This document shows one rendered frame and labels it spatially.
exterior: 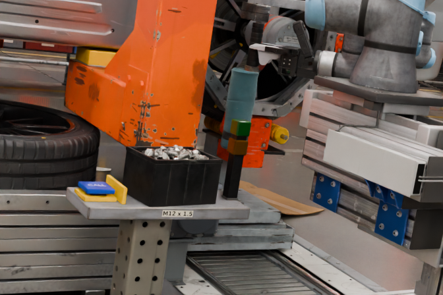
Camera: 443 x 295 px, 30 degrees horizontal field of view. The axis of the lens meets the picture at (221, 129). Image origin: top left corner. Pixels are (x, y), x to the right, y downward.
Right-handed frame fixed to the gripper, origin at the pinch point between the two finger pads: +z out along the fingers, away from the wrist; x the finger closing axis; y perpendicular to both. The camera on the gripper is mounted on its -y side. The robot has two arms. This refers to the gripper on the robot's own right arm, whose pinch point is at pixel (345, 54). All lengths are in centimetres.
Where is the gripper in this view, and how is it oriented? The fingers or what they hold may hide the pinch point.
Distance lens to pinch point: 269.4
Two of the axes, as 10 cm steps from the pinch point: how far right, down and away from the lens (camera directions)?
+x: 4.7, 2.1, -8.6
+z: -8.7, -0.5, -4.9
